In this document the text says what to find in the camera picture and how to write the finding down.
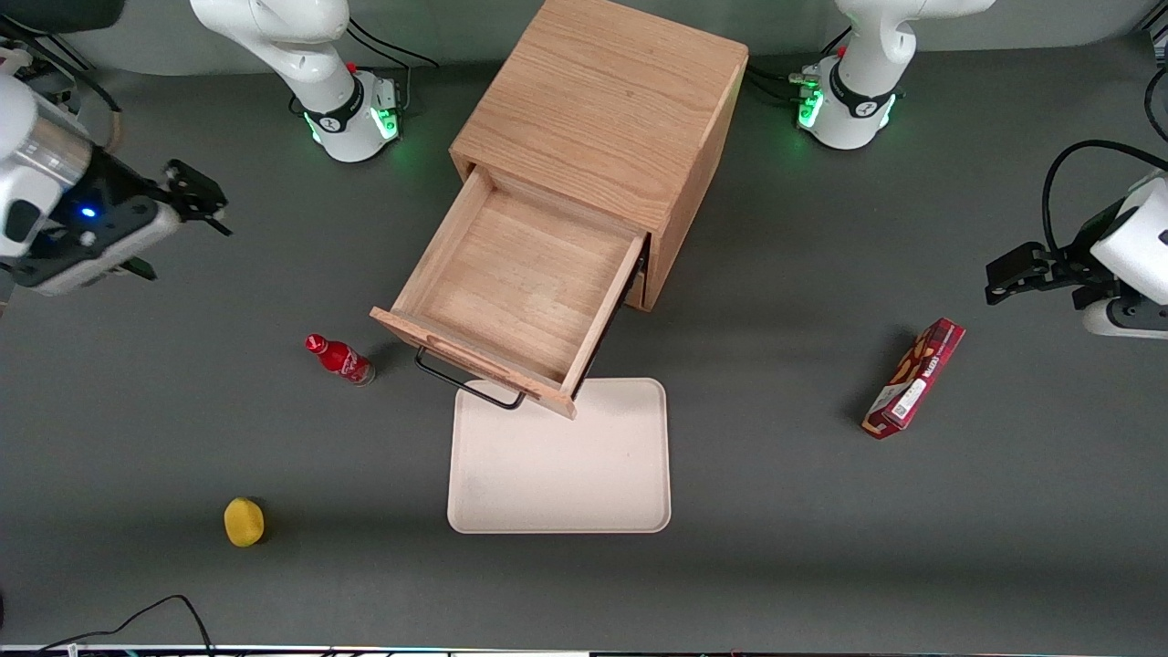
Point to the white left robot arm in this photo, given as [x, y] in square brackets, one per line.
[862, 100]

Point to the yellow lemon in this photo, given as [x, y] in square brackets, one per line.
[244, 522]

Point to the red soda bottle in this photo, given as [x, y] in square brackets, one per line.
[339, 359]

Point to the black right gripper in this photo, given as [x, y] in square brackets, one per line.
[125, 189]

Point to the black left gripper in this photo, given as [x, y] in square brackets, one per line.
[1069, 262]

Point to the wooden drawer cabinet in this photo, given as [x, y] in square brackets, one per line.
[620, 100]

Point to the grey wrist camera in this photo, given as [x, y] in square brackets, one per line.
[1127, 319]
[91, 265]

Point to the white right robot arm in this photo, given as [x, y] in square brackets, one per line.
[301, 46]

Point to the beige plastic tray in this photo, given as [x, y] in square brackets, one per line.
[566, 474]

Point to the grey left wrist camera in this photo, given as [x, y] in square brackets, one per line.
[1127, 319]

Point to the red snack box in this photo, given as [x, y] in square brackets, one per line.
[912, 383]

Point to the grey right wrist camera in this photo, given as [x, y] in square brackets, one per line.
[91, 265]

